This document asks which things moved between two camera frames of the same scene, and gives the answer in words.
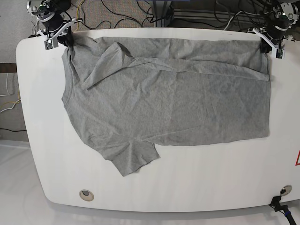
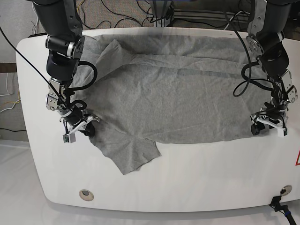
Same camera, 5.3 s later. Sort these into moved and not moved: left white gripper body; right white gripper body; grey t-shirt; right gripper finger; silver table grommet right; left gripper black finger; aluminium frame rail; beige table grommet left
Moved: right gripper finger; left white gripper body; right white gripper body; left gripper black finger
Not moved: grey t-shirt; silver table grommet right; beige table grommet left; aluminium frame rail
